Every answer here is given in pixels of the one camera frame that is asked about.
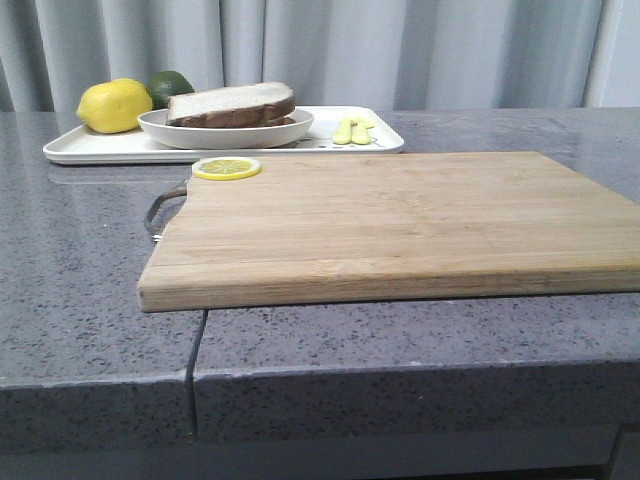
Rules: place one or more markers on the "white bread slice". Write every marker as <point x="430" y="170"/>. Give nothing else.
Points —
<point x="246" y="106"/>

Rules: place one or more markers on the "white round plate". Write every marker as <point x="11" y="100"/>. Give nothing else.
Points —
<point x="153" y="123"/>

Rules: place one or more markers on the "white rectangular tray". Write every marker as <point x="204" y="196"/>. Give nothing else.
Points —
<point x="83" y="146"/>

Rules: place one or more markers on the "wooden cutting board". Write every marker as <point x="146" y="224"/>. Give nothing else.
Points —
<point x="323" y="229"/>

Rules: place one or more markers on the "yellow-green small utensil left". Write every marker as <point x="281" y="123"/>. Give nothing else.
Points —
<point x="343" y="133"/>

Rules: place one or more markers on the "yellow-green small utensil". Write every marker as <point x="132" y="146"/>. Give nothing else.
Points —
<point x="360" y="131"/>
<point x="343" y="133"/>

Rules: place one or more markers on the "yellow-green small utensil right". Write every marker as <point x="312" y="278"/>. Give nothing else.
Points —
<point x="360" y="131"/>

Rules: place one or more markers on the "yellow lemon slice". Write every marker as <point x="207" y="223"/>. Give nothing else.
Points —
<point x="226" y="168"/>

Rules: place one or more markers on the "grey curtain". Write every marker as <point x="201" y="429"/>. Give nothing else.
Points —
<point x="388" y="55"/>

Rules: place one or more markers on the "green lime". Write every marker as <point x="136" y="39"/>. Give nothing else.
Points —
<point x="164" y="84"/>

